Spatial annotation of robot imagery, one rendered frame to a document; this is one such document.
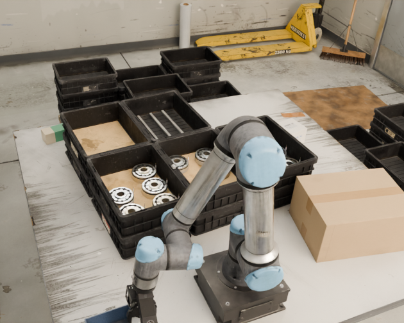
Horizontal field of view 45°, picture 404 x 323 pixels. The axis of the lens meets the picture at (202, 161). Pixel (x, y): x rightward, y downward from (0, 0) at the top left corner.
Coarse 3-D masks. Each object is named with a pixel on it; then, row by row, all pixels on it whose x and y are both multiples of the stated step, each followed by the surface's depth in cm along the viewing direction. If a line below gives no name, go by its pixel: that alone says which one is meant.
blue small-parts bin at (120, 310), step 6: (120, 306) 159; (126, 306) 160; (108, 312) 158; (114, 312) 159; (120, 312) 160; (126, 312) 161; (90, 318) 155; (96, 318) 157; (102, 318) 158; (108, 318) 159; (114, 318) 160; (120, 318) 162; (126, 318) 163
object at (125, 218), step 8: (144, 144) 209; (152, 144) 210; (112, 152) 203; (120, 152) 204; (160, 152) 205; (88, 160) 198; (96, 176) 189; (176, 176) 192; (104, 184) 186; (184, 184) 189; (104, 192) 184; (112, 200) 179; (176, 200) 181; (112, 208) 178; (152, 208) 176; (160, 208) 178; (168, 208) 180; (120, 216) 172; (128, 216) 172; (136, 216) 174; (144, 216) 176
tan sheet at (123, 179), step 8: (104, 176) 206; (112, 176) 206; (120, 176) 206; (128, 176) 207; (112, 184) 202; (120, 184) 202; (128, 184) 203; (136, 184) 203; (136, 192) 198; (168, 192) 200; (136, 200) 195; (144, 200) 195; (152, 200) 195
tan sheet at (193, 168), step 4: (184, 156) 221; (188, 156) 221; (192, 156) 221; (192, 160) 219; (192, 164) 216; (196, 164) 217; (192, 168) 214; (196, 168) 214; (200, 168) 214; (188, 172) 211; (192, 172) 211; (196, 172) 212; (188, 176) 209; (192, 176) 209; (232, 176) 211; (188, 180) 207; (224, 180) 208; (228, 180) 208; (232, 180) 209; (236, 180) 209; (224, 184) 206
